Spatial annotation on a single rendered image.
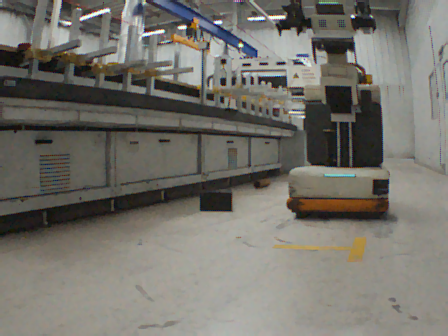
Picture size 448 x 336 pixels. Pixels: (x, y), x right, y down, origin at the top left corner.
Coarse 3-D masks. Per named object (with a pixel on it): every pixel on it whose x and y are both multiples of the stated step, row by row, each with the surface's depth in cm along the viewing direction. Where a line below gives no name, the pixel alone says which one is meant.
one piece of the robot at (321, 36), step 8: (320, 32) 214; (328, 32) 212; (336, 32) 210; (344, 32) 208; (312, 40) 210; (320, 40) 208; (328, 40) 210; (336, 40) 208; (344, 40) 203; (352, 40) 200; (312, 48) 210; (320, 48) 218; (328, 48) 214; (336, 48) 212; (344, 48) 211; (352, 48) 209
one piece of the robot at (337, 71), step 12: (312, 24) 218; (324, 24) 215; (336, 24) 211; (348, 24) 208; (324, 48) 217; (336, 60) 217; (324, 72) 218; (336, 72) 215; (348, 72) 212; (324, 84) 215; (336, 84) 212; (348, 84) 209; (324, 96) 216
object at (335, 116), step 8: (328, 88) 215; (336, 88) 213; (344, 88) 211; (328, 96) 214; (336, 96) 213; (344, 96) 211; (360, 96) 220; (368, 96) 217; (336, 104) 217; (344, 104) 215; (352, 104) 216; (368, 104) 218; (336, 112) 220; (344, 112) 218; (352, 112) 228; (360, 112) 226; (368, 112) 218; (336, 120) 233; (344, 120) 231; (352, 120) 229
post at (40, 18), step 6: (42, 0) 139; (42, 6) 139; (36, 12) 140; (42, 12) 140; (36, 18) 140; (42, 18) 141; (36, 24) 140; (42, 24) 141; (36, 30) 140; (42, 30) 142; (36, 36) 139; (36, 42) 140; (30, 60) 141; (36, 60) 142; (30, 66) 141; (36, 66) 142; (30, 72) 141; (36, 72) 143
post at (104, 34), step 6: (108, 12) 185; (108, 18) 186; (102, 24) 186; (108, 24) 186; (102, 30) 186; (108, 30) 187; (102, 36) 186; (108, 36) 188; (102, 42) 186; (102, 48) 186; (102, 60) 186; (96, 78) 187; (102, 78) 188
